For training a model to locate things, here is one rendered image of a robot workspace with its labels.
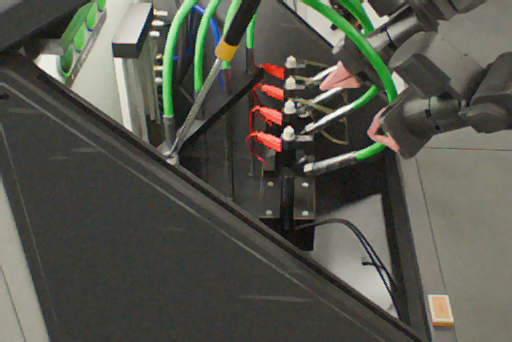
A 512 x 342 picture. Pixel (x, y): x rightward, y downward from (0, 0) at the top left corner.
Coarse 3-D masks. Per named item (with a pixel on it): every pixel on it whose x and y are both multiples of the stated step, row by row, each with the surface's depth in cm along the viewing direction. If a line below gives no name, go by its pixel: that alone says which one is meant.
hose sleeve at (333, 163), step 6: (342, 156) 101; (348, 156) 100; (354, 156) 100; (318, 162) 104; (324, 162) 103; (330, 162) 102; (336, 162) 102; (342, 162) 101; (348, 162) 100; (354, 162) 100; (318, 168) 104; (324, 168) 103; (330, 168) 103; (336, 168) 102
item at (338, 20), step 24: (192, 0) 97; (312, 0) 89; (336, 24) 89; (168, 48) 103; (360, 48) 89; (168, 72) 106; (384, 72) 90; (168, 96) 109; (168, 120) 112; (384, 144) 96
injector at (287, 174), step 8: (280, 136) 114; (296, 136) 114; (280, 144) 115; (288, 144) 113; (296, 144) 114; (280, 152) 115; (288, 152) 114; (296, 152) 115; (280, 160) 116; (288, 160) 115; (296, 160) 117; (304, 160) 116; (288, 168) 116; (296, 168) 117; (288, 176) 118; (288, 184) 119; (288, 192) 120; (288, 200) 121; (288, 208) 122; (288, 216) 123; (288, 224) 125
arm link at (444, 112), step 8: (440, 96) 81; (448, 96) 80; (432, 104) 82; (440, 104) 81; (448, 104) 80; (456, 104) 78; (432, 112) 82; (440, 112) 81; (448, 112) 80; (456, 112) 79; (440, 120) 82; (448, 120) 81; (456, 120) 80; (448, 128) 82; (456, 128) 82
